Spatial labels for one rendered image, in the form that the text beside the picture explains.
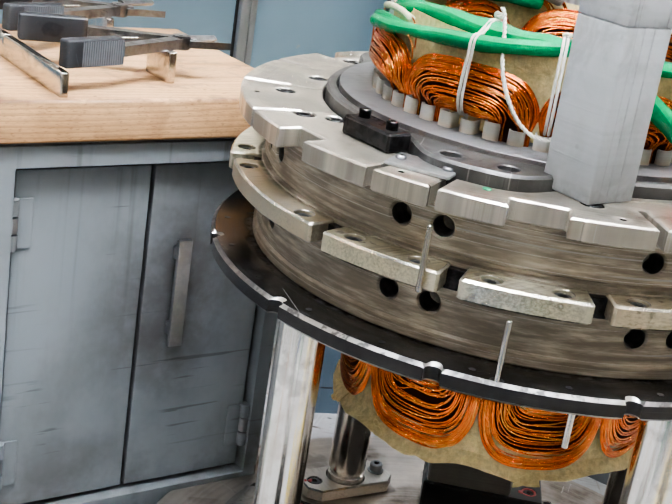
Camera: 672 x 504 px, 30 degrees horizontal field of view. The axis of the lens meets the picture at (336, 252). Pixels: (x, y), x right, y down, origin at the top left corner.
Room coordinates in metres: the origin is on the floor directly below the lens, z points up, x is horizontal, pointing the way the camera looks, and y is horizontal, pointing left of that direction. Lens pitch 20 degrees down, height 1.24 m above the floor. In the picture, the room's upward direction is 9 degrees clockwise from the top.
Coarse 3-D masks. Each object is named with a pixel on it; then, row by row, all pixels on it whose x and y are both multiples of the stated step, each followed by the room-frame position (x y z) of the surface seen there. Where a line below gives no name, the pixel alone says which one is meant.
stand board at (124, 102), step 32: (160, 32) 0.88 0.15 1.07; (0, 64) 0.71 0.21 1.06; (128, 64) 0.76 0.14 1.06; (192, 64) 0.79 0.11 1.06; (224, 64) 0.81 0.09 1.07; (0, 96) 0.64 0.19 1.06; (32, 96) 0.65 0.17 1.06; (96, 96) 0.67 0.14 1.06; (128, 96) 0.68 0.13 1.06; (160, 96) 0.69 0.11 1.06; (192, 96) 0.71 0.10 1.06; (224, 96) 0.72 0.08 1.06; (0, 128) 0.63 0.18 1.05; (32, 128) 0.64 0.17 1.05; (64, 128) 0.65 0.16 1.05; (96, 128) 0.66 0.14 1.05; (128, 128) 0.68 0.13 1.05; (160, 128) 0.69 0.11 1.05; (192, 128) 0.70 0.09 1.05; (224, 128) 0.71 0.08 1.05
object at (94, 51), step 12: (96, 36) 0.69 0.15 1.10; (108, 36) 0.69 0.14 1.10; (120, 36) 0.70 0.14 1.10; (60, 48) 0.67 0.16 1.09; (72, 48) 0.67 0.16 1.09; (84, 48) 0.67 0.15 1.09; (96, 48) 0.68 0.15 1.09; (108, 48) 0.69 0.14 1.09; (120, 48) 0.69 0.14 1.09; (60, 60) 0.67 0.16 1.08; (72, 60) 0.67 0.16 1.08; (84, 60) 0.67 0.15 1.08; (96, 60) 0.68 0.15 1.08; (108, 60) 0.69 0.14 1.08; (120, 60) 0.69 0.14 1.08
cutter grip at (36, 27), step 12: (24, 12) 0.72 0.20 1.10; (36, 12) 0.73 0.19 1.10; (24, 24) 0.72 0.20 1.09; (36, 24) 0.72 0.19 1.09; (48, 24) 0.73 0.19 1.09; (60, 24) 0.73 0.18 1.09; (72, 24) 0.73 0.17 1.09; (84, 24) 0.73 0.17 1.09; (24, 36) 0.72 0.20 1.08; (36, 36) 0.72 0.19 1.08; (48, 36) 0.73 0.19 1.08; (60, 36) 0.73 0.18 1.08; (72, 36) 0.73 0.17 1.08; (84, 36) 0.73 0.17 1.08
